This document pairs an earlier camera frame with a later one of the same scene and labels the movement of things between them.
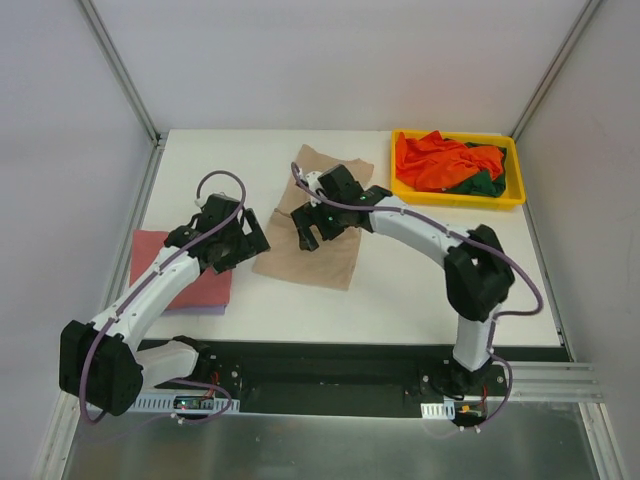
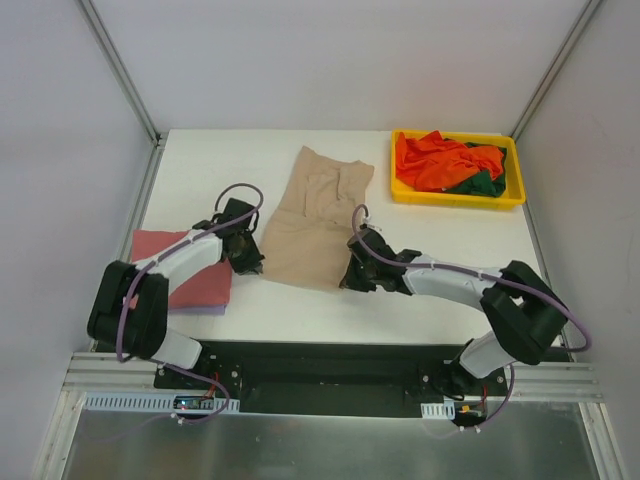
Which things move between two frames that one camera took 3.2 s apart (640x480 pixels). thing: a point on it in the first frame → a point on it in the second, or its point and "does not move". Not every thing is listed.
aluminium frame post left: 120,69 does not move
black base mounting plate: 341,378 does not move
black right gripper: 310,220 → 358,272
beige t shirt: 332,264 does not move
